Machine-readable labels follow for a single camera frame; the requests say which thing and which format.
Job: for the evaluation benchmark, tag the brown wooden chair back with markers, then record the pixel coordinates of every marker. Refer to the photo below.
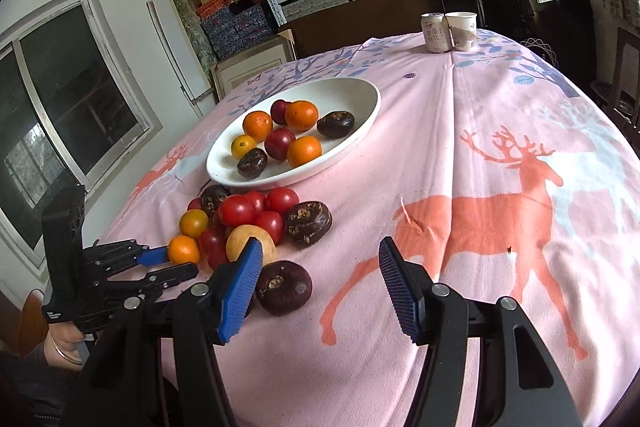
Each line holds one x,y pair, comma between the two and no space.
32,322

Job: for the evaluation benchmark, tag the pile of red cherry tomatoes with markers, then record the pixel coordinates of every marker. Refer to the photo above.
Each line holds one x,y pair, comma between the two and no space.
236,210

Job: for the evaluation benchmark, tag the green marbled panel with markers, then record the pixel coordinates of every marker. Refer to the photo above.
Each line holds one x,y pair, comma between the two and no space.
195,32

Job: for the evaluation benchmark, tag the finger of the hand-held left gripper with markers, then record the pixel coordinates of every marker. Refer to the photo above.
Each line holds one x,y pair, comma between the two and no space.
170,275
152,255

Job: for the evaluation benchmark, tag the dark wooden chair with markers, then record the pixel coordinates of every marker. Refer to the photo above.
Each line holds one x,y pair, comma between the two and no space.
625,72

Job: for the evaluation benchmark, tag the white board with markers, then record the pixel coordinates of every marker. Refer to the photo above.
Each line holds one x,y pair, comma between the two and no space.
175,47

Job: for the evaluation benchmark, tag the white framed window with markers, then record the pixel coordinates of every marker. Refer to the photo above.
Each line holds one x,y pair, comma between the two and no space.
75,97

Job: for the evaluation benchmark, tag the silver bangle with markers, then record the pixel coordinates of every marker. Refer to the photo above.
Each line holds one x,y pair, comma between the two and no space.
64,353

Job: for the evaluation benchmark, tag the wooden picture frame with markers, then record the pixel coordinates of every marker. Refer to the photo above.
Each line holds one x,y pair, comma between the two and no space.
250,67

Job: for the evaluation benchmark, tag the white beverage can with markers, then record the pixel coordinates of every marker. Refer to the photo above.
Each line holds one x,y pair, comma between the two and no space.
432,32

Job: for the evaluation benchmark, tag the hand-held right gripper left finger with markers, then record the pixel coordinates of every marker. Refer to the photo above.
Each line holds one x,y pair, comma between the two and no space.
245,287

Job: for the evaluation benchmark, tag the stack of blue patterned boxes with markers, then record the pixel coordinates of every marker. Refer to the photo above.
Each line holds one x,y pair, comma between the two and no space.
240,29

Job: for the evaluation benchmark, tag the pink deer printed tablecloth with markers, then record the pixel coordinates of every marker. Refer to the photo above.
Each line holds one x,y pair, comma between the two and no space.
400,157

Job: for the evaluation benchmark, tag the person's left forearm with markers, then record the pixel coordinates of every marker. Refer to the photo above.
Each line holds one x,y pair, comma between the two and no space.
30,382

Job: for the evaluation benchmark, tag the dark water chestnut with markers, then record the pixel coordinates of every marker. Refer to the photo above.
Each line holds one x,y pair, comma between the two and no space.
252,163
335,124
282,287
308,223
215,198

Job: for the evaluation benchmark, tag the pale yellow round fruit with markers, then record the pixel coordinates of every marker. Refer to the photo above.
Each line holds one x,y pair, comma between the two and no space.
237,241

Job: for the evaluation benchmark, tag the white paper cup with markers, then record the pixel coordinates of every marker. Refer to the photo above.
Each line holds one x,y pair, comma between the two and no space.
462,32

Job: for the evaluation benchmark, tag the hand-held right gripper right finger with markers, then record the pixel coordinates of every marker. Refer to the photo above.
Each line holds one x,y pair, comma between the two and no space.
395,287

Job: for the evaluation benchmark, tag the small yellow-orange citrus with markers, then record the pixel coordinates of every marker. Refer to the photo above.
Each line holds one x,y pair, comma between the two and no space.
193,223
243,147

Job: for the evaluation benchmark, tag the brown wooden cabinet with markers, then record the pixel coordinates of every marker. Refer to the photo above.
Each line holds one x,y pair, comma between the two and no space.
360,22

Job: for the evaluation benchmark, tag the black glass panel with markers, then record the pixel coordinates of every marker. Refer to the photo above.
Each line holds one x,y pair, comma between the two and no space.
500,2

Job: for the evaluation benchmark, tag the white oval plate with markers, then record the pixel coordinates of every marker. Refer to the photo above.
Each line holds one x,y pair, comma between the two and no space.
325,94

